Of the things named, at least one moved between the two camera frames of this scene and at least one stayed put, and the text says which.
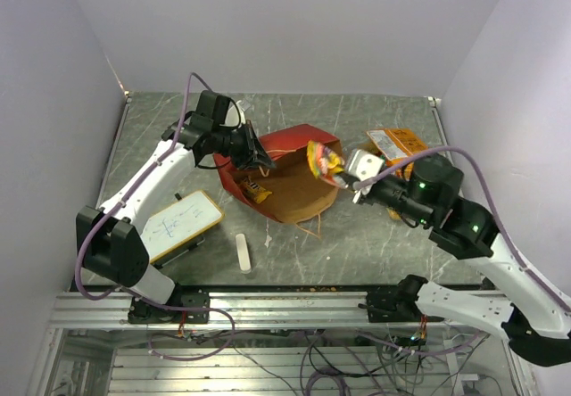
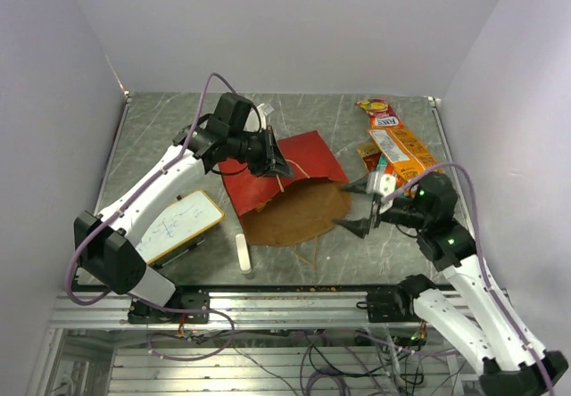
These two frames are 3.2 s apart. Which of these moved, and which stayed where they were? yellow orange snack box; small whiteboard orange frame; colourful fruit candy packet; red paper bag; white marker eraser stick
Moved: red paper bag; colourful fruit candy packet
Stayed: yellow orange snack box; small whiteboard orange frame; white marker eraser stick
